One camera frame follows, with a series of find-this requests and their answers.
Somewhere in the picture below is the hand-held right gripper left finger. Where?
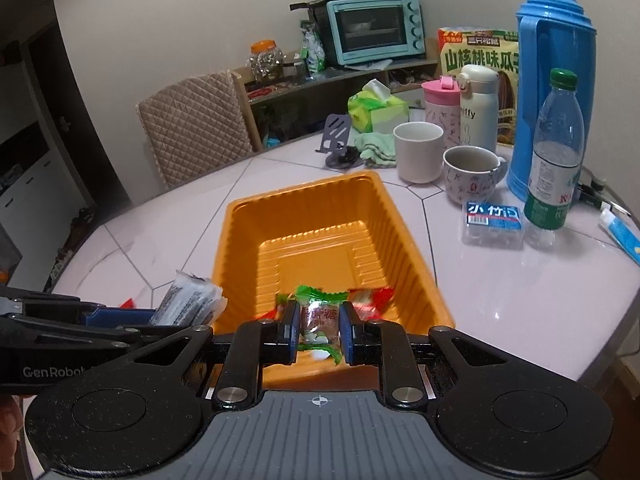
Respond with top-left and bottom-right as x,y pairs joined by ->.
120,302 -> 301,411

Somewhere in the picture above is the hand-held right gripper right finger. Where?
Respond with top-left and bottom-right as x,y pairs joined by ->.
339,301 -> 521,411

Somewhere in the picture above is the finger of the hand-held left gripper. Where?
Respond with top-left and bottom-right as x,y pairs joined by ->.
0,286 -> 157,328
0,314 -> 202,355

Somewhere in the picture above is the red packet with picture label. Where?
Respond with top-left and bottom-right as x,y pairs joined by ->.
347,286 -> 397,323

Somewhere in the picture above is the grey black striped snack packet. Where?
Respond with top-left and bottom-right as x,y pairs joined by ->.
149,270 -> 228,328

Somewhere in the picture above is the orange plastic tray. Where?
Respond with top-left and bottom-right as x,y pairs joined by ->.
211,170 -> 457,388

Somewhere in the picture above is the person's left hand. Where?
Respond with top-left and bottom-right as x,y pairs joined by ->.
0,396 -> 25,461

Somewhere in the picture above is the clear box with blue label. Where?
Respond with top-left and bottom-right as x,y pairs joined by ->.
461,200 -> 527,251

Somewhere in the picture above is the green cloth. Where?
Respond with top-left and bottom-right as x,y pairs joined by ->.
354,131 -> 398,168

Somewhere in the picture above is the patterned white mug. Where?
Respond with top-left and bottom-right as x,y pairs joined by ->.
442,146 -> 508,206

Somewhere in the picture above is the dark wooden cabinet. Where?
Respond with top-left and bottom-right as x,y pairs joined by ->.
0,25 -> 123,291

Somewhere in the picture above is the beige quilted chair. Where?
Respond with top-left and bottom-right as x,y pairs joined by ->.
136,70 -> 255,191

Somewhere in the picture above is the grey phone stand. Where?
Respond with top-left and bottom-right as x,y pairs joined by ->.
315,114 -> 362,168

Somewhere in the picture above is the green tissue box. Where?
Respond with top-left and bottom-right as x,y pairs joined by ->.
347,79 -> 410,133

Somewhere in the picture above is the pink bottle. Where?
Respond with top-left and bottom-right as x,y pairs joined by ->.
421,76 -> 462,148

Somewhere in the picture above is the white bottle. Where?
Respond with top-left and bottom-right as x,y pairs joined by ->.
457,64 -> 499,153

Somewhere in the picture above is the clear water bottle green cap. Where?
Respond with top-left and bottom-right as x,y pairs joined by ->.
523,67 -> 586,251

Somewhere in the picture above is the clear jar with orange lid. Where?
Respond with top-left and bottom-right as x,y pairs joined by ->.
248,40 -> 286,81

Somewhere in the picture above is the wooden shelf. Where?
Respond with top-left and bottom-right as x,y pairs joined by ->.
231,57 -> 441,151

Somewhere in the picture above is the green white bag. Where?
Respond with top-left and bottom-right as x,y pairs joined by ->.
299,20 -> 327,77

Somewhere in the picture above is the blue white toothpaste tube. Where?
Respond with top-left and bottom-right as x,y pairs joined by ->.
599,207 -> 640,267

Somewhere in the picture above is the teal toaster oven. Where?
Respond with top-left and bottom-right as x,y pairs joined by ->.
326,0 -> 427,67

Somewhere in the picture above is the green yellow seed bag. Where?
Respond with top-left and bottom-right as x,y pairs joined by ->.
437,27 -> 523,146

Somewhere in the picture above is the blue thermos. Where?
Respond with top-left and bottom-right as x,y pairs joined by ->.
506,0 -> 598,203

